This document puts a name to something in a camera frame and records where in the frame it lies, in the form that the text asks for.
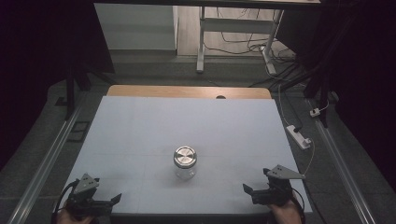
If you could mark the black curtain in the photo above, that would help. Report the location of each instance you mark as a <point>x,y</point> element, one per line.
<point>37,62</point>
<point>361,77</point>

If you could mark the round silver metal lid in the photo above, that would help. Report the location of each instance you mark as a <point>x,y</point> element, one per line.
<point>185,156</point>

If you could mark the clear glass jar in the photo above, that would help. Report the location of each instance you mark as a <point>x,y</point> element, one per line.
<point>185,173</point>

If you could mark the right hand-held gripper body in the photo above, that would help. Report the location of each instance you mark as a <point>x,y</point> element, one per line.
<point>280,193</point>

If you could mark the small white adapter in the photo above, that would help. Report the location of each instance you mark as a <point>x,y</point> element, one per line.
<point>315,112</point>

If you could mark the aluminium floor rail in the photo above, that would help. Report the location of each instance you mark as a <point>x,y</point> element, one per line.
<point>345,174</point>
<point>43,168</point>

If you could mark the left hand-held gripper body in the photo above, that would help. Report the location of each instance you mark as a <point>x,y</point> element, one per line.
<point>83,186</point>

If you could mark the person's right hand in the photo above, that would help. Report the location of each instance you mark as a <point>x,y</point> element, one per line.
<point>286,214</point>

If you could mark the white power strip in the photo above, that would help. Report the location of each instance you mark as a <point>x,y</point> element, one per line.
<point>298,137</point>

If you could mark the person's left hand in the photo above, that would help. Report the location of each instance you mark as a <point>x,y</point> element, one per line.
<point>70,219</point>

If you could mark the white table mat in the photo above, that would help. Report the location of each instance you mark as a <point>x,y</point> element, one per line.
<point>186,124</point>

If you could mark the black metal stand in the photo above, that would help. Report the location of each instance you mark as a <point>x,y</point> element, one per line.
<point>320,90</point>
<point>71,93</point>

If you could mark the black rectangular floor frame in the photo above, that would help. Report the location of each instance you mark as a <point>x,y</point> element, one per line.
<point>78,131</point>

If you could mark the white desk frame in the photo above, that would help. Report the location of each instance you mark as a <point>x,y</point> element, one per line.
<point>236,25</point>

